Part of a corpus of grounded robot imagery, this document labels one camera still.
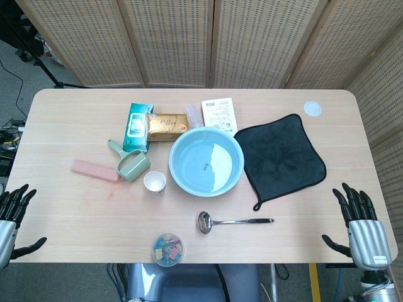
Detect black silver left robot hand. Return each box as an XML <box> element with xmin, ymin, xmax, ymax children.
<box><xmin>0</xmin><ymin>184</ymin><xmax>48</xmax><ymax>271</ymax></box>

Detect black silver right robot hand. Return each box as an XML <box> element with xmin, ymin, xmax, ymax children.
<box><xmin>321</xmin><ymin>182</ymin><xmax>398</xmax><ymax>271</ymax></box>

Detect stainless steel ladle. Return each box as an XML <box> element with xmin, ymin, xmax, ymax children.
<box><xmin>196</xmin><ymin>211</ymin><xmax>275</xmax><ymax>235</ymax></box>

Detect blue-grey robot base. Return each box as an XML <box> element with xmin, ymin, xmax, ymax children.
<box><xmin>125</xmin><ymin>263</ymin><xmax>262</xmax><ymax>302</ymax></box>

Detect pink plastic case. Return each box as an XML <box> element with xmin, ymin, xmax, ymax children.
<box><xmin>70</xmin><ymin>159</ymin><xmax>122</xmax><ymax>184</ymax></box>

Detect black microfibre cloth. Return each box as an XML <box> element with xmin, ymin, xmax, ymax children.
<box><xmin>234</xmin><ymin>113</ymin><xmax>327</xmax><ymax>212</ymax></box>

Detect white round table cap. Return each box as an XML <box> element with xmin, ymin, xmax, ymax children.
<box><xmin>304</xmin><ymin>100</ymin><xmax>323</xmax><ymax>117</ymax></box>

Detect green lint roller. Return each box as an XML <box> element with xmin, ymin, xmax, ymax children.
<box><xmin>107</xmin><ymin>139</ymin><xmax>152</xmax><ymax>183</ymax></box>

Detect white floral paper cup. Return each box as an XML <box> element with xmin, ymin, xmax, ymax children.
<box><xmin>143</xmin><ymin>171</ymin><xmax>167</xmax><ymax>195</ymax></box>

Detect clear tub of binder clips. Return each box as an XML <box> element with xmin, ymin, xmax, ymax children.
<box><xmin>151</xmin><ymin>232</ymin><xmax>186</xmax><ymax>267</ymax></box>

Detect green wet wipes pack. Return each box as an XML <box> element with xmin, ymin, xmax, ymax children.
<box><xmin>122</xmin><ymin>102</ymin><xmax>155</xmax><ymax>154</ymax></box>

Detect black tripod stand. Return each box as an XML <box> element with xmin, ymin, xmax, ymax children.
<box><xmin>0</xmin><ymin>9</ymin><xmax>81</xmax><ymax>89</ymax></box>

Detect gold tissue pack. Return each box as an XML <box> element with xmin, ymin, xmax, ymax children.
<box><xmin>146</xmin><ymin>113</ymin><xmax>190</xmax><ymax>142</ymax></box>

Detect light blue plastic basin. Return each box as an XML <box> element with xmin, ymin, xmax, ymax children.
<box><xmin>168</xmin><ymin>126</ymin><xmax>246</xmax><ymax>198</ymax></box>

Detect white printed packet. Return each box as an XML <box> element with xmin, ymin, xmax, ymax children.
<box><xmin>201</xmin><ymin>98</ymin><xmax>239</xmax><ymax>137</ymax></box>

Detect clear plastic wrapper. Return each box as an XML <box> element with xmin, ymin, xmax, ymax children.
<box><xmin>184</xmin><ymin>105</ymin><xmax>203</xmax><ymax>130</ymax></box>

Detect wooden woven folding screen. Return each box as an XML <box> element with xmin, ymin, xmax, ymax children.
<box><xmin>14</xmin><ymin>0</ymin><xmax>403</xmax><ymax>302</ymax></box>

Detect cluttered floor electronics and cables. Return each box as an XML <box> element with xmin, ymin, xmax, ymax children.
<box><xmin>0</xmin><ymin>118</ymin><xmax>28</xmax><ymax>177</ymax></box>

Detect black cables under table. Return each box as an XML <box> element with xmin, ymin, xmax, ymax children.
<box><xmin>106</xmin><ymin>263</ymin><xmax>127</xmax><ymax>302</ymax></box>

